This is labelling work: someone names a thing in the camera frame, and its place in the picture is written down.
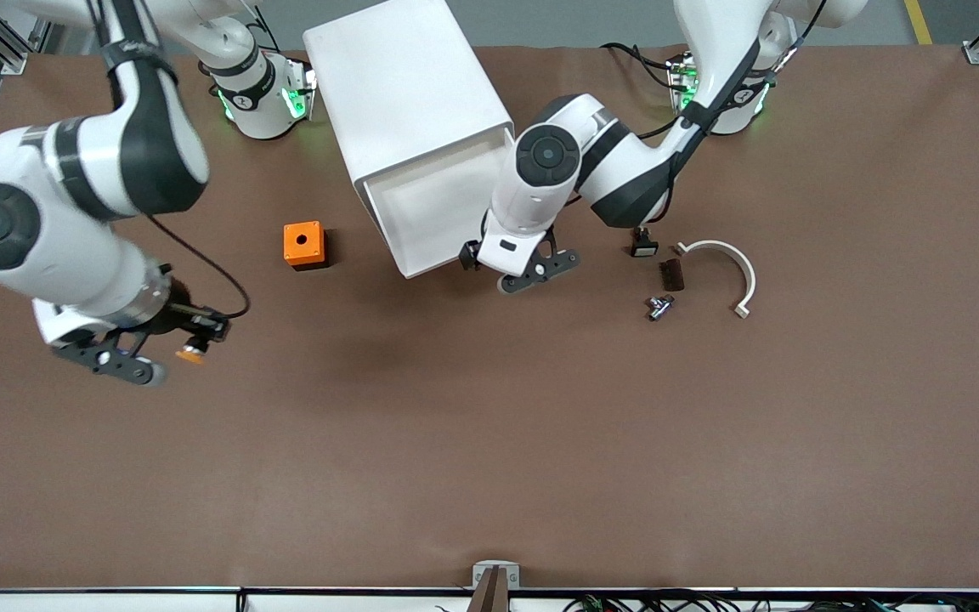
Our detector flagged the orange box with hole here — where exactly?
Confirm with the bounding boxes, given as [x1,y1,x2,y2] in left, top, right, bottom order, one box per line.
[283,221,330,271]

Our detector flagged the dark brown tapered bar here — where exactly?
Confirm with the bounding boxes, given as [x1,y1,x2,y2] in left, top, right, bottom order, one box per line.
[466,565,509,612]

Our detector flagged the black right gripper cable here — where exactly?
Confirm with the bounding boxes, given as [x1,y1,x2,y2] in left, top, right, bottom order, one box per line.
[146,212,251,322]

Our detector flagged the black arm base cable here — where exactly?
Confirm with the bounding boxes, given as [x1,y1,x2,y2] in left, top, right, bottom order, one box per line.
[600,41,677,82]

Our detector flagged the white half-ring pipe clamp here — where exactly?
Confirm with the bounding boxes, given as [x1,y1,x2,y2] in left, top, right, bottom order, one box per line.
[672,240,758,320]

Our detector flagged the white table edge rail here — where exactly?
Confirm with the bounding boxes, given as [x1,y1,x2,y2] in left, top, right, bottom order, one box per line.
[0,586,979,612]

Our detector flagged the grey metal edge bracket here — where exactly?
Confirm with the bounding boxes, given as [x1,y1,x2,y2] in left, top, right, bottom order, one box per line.
[472,560,521,590]

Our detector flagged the black cable bundle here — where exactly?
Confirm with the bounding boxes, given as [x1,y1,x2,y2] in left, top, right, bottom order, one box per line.
[562,592,890,612]

